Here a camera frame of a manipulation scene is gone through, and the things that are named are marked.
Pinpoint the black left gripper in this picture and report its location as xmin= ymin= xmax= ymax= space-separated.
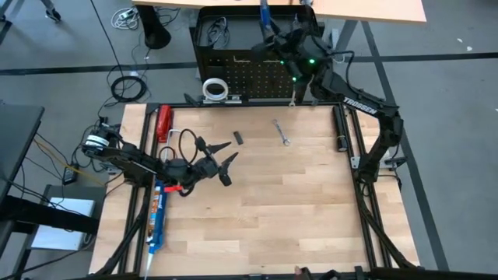
xmin=186 ymin=136 xmax=239 ymax=186

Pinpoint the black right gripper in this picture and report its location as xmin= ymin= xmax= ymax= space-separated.
xmin=251 ymin=25 xmax=312 ymax=63

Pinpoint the blue handled screwdriver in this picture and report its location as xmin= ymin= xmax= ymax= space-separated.
xmin=259 ymin=0 xmax=273 ymax=33

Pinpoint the silver combination wrench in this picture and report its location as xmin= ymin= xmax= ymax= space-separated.
xmin=288 ymin=83 xmax=300 ymax=108
xmin=272 ymin=118 xmax=292 ymax=148

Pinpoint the white tape roll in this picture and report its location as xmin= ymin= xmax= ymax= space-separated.
xmin=202 ymin=77 xmax=230 ymax=102

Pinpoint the black pegboard tool cart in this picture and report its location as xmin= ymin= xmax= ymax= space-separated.
xmin=189 ymin=4 xmax=326 ymax=106

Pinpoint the silver hex key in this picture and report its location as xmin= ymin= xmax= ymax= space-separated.
xmin=162 ymin=128 xmax=184 ymax=161

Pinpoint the red hand tool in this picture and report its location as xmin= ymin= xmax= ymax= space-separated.
xmin=155 ymin=103 xmax=174 ymax=144

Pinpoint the blue caulking gun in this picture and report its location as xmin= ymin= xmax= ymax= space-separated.
xmin=143 ymin=179 xmax=169 ymax=280

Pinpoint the light wooden desk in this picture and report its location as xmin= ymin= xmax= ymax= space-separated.
xmin=132 ymin=0 xmax=428 ymax=23

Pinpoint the black flashlight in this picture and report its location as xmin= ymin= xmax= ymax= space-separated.
xmin=331 ymin=104 xmax=350 ymax=153

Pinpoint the black desk leg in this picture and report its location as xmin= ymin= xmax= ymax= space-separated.
xmin=135 ymin=4 xmax=173 ymax=51

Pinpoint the black power adapter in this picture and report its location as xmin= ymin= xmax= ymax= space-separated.
xmin=61 ymin=162 xmax=82 ymax=186

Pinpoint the white flat box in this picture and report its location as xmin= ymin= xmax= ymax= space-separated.
xmin=30 ymin=197 xmax=96 ymax=252

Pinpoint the black metal side stand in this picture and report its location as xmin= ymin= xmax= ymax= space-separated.
xmin=0 ymin=194 xmax=101 ymax=236

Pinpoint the black side desk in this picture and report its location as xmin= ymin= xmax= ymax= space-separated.
xmin=0 ymin=101 xmax=46 ymax=205

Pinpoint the silver wire tool rail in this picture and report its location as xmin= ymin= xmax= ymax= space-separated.
xmin=232 ymin=55 xmax=281 ymax=64

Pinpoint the black aluminium table frame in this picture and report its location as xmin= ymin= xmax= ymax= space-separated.
xmin=89 ymin=99 xmax=425 ymax=280

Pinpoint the coiled black cable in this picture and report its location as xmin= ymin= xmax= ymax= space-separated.
xmin=110 ymin=75 xmax=149 ymax=104

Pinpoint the white cable bundle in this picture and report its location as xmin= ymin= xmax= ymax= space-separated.
xmin=110 ymin=6 xmax=140 ymax=31

